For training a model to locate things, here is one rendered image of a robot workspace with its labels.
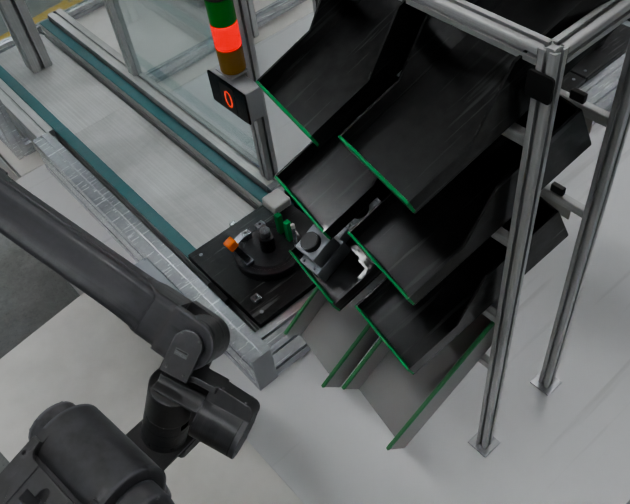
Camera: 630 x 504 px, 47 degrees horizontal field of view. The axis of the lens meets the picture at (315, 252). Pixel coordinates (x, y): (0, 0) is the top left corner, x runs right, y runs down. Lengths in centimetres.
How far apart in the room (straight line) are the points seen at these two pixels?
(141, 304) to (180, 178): 92
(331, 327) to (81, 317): 60
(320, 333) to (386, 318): 24
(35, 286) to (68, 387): 145
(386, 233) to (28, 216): 43
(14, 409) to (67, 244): 71
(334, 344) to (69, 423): 76
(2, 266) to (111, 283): 224
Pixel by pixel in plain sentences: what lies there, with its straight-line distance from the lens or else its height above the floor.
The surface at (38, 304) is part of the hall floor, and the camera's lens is 288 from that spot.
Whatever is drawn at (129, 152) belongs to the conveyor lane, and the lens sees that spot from 184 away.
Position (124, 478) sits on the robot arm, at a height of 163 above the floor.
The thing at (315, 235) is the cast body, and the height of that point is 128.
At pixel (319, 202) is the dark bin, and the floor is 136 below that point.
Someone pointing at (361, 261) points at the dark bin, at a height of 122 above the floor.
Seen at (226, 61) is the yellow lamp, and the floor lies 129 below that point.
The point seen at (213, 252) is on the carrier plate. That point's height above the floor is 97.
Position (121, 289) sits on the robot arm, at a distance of 85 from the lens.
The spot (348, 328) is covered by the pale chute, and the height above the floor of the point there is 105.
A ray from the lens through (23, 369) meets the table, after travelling 158.
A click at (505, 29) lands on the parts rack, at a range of 72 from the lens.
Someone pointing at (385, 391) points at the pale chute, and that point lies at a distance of 119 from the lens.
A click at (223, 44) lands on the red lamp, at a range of 136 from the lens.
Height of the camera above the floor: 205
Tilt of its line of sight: 49 degrees down
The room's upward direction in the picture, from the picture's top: 9 degrees counter-clockwise
